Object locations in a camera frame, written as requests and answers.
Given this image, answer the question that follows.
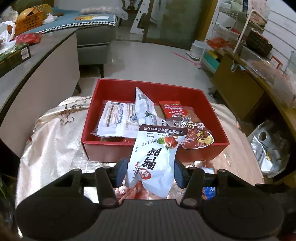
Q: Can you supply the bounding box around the orange plastic basket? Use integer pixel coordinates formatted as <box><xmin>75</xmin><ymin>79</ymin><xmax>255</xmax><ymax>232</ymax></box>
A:
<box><xmin>5</xmin><ymin>4</ymin><xmax>53</xmax><ymax>36</ymax></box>

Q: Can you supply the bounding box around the large white snack bag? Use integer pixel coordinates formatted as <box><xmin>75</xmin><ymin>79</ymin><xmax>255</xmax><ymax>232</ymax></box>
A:
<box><xmin>135</xmin><ymin>87</ymin><xmax>166</xmax><ymax>126</ymax></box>

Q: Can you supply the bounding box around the white wire shelf rack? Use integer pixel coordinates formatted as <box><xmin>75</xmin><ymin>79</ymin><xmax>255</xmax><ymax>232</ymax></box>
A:
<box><xmin>187</xmin><ymin>1</ymin><xmax>258</xmax><ymax>69</ymax></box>

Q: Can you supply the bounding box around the red packet on table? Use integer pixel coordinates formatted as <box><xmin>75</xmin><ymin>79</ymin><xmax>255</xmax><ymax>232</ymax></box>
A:
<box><xmin>13</xmin><ymin>33</ymin><xmax>42</xmax><ymax>45</ymax></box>

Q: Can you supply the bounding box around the red spicy strip pack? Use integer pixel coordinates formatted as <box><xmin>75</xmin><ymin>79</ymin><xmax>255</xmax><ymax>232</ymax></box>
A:
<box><xmin>159</xmin><ymin>101</ymin><xmax>187</xmax><ymax>118</ymax></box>

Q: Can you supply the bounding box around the grey coffee table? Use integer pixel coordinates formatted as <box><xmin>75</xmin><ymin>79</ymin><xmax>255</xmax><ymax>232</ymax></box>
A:
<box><xmin>1</xmin><ymin>29</ymin><xmax>80</xmax><ymax>157</ymax></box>

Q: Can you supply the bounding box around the silver red nut pack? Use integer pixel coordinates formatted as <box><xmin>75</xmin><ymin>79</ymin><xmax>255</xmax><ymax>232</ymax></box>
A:
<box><xmin>166</xmin><ymin>116</ymin><xmax>215</xmax><ymax>150</ymax></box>

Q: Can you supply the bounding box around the dark wicker basket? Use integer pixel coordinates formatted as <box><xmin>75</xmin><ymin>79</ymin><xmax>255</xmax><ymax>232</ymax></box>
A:
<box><xmin>246</xmin><ymin>29</ymin><xmax>273</xmax><ymax>57</ymax></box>

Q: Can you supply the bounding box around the dark green box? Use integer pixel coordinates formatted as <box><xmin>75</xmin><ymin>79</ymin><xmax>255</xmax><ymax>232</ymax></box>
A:
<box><xmin>0</xmin><ymin>43</ymin><xmax>31</xmax><ymax>77</ymax></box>

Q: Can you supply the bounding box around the white plastic bag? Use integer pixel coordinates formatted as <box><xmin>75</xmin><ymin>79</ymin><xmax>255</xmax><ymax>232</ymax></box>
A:
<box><xmin>1</xmin><ymin>21</ymin><xmax>16</xmax><ymax>54</ymax></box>

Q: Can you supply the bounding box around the red cardboard box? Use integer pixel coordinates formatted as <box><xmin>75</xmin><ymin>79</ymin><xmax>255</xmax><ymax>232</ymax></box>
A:
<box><xmin>81</xmin><ymin>78</ymin><xmax>230</xmax><ymax>163</ymax></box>

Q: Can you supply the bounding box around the white hawthorn snack pack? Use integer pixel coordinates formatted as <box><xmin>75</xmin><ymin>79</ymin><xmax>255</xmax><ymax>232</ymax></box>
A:
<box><xmin>125</xmin><ymin>125</ymin><xmax>188</xmax><ymax>198</ymax></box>

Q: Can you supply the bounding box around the wooden tv cabinet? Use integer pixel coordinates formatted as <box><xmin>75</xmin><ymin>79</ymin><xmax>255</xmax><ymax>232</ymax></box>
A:
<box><xmin>211</xmin><ymin>49</ymin><xmax>295</xmax><ymax>142</ymax></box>

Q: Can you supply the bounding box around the blue coconut snack pack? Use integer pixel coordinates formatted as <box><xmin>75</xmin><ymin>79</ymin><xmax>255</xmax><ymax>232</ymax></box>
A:
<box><xmin>202</xmin><ymin>187</ymin><xmax>216</xmax><ymax>200</ymax></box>

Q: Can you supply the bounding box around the silver foil bag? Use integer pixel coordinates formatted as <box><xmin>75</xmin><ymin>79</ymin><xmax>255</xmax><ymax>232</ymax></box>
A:
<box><xmin>248</xmin><ymin>120</ymin><xmax>290</xmax><ymax>178</ymax></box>

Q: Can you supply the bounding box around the white blue striped snack pack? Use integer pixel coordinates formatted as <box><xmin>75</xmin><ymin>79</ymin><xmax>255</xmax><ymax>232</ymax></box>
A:
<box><xmin>91</xmin><ymin>101</ymin><xmax>139</xmax><ymax>138</ymax></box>

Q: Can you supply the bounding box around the grey green sofa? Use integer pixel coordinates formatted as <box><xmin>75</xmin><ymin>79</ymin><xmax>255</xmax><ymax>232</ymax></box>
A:
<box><xmin>30</xmin><ymin>6</ymin><xmax>118</xmax><ymax>79</ymax></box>

